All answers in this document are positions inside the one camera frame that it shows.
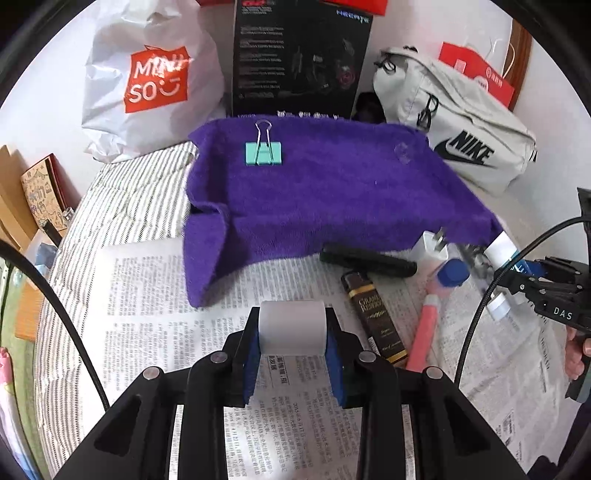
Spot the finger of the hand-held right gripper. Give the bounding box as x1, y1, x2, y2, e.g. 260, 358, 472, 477
492, 271, 548, 303
513, 257, 561, 277

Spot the brown patterned notebook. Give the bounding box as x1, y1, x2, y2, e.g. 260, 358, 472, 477
21, 154, 70, 236

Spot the small white and blue plug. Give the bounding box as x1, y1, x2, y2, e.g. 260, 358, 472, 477
489, 288, 527, 321

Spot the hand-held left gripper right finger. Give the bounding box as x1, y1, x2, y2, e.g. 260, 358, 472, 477
323, 307, 529, 480

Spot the white and blue tube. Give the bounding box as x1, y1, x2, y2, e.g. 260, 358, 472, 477
482, 233, 518, 273

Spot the brown cardboard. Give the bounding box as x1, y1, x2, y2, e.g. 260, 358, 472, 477
0, 145, 38, 252

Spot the pink bottle with blue cap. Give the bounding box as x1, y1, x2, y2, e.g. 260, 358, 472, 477
418, 257, 471, 301

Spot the red box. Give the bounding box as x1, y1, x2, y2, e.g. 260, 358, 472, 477
198, 0, 391, 17

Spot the white charger plug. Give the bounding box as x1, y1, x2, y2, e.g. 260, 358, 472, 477
410, 226, 451, 273

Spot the black pen case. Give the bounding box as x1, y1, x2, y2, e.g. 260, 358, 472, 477
320, 244, 419, 278

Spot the white plastic shopping bag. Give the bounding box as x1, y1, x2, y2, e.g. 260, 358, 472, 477
82, 0, 227, 163

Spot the black headphone box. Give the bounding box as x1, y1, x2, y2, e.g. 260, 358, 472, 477
231, 0, 374, 121

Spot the white paper roll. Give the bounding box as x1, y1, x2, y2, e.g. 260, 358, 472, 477
259, 300, 328, 358

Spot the pink tube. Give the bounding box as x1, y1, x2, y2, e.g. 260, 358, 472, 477
405, 295, 440, 372

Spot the brown wooden post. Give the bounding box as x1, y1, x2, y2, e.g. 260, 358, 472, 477
508, 18, 534, 112

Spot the mint green binder clip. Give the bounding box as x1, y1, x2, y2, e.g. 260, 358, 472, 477
244, 119, 283, 166

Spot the black and gold box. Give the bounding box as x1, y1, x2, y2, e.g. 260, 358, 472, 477
341, 272, 409, 367

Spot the black cable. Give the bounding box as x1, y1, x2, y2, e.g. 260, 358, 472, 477
0, 240, 110, 411
453, 215, 580, 386

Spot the red paper bag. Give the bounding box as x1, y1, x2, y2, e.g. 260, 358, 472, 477
438, 41, 515, 112

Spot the black pouch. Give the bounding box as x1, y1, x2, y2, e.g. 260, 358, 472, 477
355, 92, 385, 124

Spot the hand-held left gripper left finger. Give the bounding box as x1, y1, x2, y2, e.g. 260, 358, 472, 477
55, 307, 262, 480

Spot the person's right hand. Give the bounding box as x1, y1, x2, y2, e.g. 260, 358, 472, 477
566, 327, 591, 381

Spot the grey sling bag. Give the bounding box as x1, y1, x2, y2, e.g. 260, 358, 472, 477
372, 46, 539, 197

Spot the newspaper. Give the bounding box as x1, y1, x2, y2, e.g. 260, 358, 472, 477
99, 240, 578, 480

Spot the purple towel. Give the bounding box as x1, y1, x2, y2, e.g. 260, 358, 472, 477
182, 115, 504, 310

